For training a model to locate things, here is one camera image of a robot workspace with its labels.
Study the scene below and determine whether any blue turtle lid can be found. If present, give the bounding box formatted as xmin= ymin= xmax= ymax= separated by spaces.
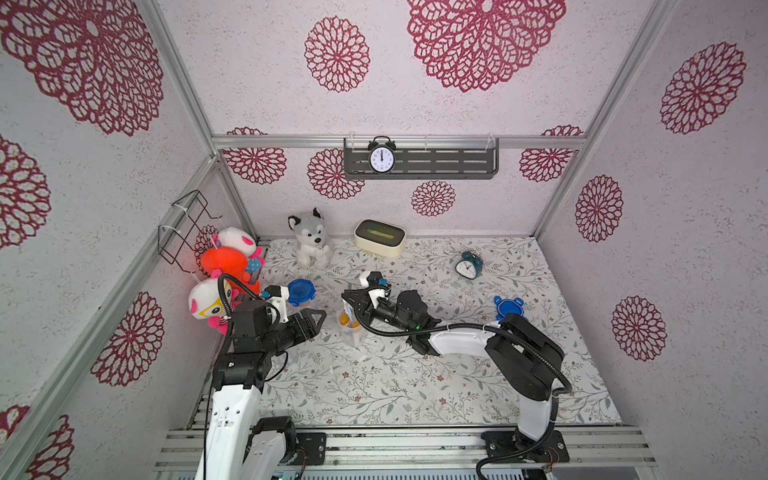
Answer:
xmin=493 ymin=296 xmax=525 ymax=322
xmin=288 ymin=279 xmax=316 ymax=307

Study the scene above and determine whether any clear plastic cup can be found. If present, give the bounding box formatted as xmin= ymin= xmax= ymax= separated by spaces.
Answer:
xmin=288 ymin=296 xmax=312 ymax=312
xmin=338 ymin=303 xmax=367 ymax=348

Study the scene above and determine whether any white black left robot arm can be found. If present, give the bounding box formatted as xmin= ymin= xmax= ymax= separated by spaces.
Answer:
xmin=196 ymin=299 xmax=327 ymax=479

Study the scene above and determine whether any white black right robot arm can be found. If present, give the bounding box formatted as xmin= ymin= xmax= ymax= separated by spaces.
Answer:
xmin=341 ymin=286 xmax=573 ymax=466

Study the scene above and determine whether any white plush with glasses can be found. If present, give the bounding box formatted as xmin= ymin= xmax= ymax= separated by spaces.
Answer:
xmin=188 ymin=276 xmax=243 ymax=335

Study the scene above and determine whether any cream tissue box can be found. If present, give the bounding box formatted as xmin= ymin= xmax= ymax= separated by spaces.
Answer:
xmin=354 ymin=219 xmax=407 ymax=258

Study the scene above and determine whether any grey husky plush toy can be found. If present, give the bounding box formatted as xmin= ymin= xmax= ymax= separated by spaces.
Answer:
xmin=288 ymin=208 xmax=333 ymax=268

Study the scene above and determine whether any green teal alarm clock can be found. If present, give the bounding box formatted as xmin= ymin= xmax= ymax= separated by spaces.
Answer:
xmin=454 ymin=251 xmax=484 ymax=280

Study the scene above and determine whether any orange red plush toy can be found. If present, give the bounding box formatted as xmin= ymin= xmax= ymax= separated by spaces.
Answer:
xmin=200 ymin=247 xmax=261 ymax=293

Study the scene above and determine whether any white pink plush upper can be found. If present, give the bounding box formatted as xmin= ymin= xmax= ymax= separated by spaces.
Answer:
xmin=213 ymin=227 xmax=263 ymax=259

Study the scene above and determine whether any black corrugated right cable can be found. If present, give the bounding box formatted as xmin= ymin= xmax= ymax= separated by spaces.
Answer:
xmin=352 ymin=302 xmax=574 ymax=480

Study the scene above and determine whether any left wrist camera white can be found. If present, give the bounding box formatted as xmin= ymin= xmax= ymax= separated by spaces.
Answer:
xmin=261 ymin=285 xmax=289 ymax=323

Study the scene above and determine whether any black wire wall basket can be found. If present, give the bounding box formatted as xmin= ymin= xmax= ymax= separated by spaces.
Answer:
xmin=156 ymin=189 xmax=222 ymax=274

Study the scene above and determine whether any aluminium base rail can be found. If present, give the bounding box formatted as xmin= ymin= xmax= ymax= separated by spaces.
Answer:
xmin=152 ymin=395 xmax=658 ymax=475

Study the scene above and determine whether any black wall alarm clock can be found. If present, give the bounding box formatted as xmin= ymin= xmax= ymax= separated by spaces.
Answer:
xmin=368 ymin=135 xmax=397 ymax=174

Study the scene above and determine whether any grey metal wall shelf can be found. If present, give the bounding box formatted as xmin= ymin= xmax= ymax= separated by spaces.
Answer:
xmin=342 ymin=138 xmax=499 ymax=181

